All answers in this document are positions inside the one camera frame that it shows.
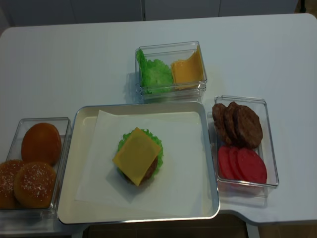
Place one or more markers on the clear box patties and tomatoes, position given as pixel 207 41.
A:
pixel 265 150

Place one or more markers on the red tomato slice middle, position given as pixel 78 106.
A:
pixel 234 163

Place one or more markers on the clear box for buns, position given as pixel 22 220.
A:
pixel 63 126

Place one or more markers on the brown patty on burger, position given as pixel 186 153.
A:
pixel 153 166

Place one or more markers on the red tomato slice left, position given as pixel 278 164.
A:
pixel 224 164

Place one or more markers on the brown patty left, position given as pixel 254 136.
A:
pixel 217 115

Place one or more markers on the white rectangular serving tray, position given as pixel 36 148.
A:
pixel 74 211

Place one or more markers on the green lettuce leaves in box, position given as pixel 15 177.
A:
pixel 156 75

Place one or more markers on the red tomato slice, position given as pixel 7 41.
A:
pixel 234 163
pixel 251 166
pixel 224 164

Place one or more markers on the brown patty right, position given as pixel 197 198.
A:
pixel 247 127

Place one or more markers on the brown patty middle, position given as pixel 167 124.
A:
pixel 229 124

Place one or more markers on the yellow cheese slice on burger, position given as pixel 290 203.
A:
pixel 136 155

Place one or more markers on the red tomato slice right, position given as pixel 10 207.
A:
pixel 251 166

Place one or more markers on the white paper sheet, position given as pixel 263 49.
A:
pixel 178 180

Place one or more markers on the clear box lettuce and cheese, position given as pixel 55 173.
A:
pixel 169 53

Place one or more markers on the green lettuce leaf on burger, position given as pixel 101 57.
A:
pixel 156 168

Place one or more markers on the yellow cheese slices stack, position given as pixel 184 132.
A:
pixel 188 73

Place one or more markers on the plain smooth bun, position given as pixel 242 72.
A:
pixel 41 143

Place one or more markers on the sesame bun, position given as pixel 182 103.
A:
pixel 34 185
pixel 8 171

